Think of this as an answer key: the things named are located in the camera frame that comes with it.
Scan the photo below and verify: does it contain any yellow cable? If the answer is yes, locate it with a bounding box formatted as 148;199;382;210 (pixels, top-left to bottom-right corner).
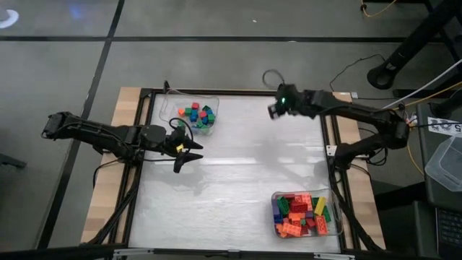
382;81;462;176
359;0;398;18

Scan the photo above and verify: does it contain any clear plastic bin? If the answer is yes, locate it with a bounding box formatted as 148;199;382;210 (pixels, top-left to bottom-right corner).
158;90;220;137
271;189;343;239

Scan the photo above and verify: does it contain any black keyboard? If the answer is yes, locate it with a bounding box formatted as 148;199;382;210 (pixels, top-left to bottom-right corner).
435;207;462;259

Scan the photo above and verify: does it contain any black chair leg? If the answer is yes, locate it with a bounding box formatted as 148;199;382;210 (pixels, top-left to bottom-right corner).
0;153;27;170

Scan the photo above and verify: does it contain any dark side cart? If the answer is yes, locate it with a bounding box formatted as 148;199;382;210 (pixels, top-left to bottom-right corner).
417;103;462;260

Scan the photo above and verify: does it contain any white paper label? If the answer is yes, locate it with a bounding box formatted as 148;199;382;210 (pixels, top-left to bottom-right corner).
427;116;462;137

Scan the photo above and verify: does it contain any black stand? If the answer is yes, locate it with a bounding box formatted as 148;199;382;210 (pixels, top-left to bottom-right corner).
366;0;462;91
429;90;462;118

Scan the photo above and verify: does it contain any black cable bundle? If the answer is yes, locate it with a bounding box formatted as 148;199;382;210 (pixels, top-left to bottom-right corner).
360;144;389;167

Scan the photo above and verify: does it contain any silver mounting bar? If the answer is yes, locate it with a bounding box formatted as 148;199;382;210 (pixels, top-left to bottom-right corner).
113;247;357;260

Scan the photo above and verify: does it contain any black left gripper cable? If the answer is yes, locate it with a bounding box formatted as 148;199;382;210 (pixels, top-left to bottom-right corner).
144;117;195;163

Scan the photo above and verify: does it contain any wooden table board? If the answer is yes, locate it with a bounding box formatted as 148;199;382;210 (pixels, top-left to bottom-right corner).
81;86;144;245
331;92;386;250

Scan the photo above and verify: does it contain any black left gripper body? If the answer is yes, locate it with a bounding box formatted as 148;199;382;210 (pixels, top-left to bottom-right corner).
165;128;187;173

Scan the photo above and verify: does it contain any power strip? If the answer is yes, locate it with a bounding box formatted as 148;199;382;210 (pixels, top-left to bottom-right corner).
400;111;419;129

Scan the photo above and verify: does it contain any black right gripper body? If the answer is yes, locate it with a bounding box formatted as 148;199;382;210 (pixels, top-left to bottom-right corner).
267;83;310;120

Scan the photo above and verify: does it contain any white round base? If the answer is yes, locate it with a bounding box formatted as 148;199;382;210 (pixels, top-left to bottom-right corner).
0;9;19;30

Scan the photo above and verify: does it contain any white cable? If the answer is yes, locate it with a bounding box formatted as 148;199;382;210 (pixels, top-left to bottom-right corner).
378;57;462;111

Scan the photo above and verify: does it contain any clear plastic container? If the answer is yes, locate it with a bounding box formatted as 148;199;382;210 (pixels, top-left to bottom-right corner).
424;135;462;192

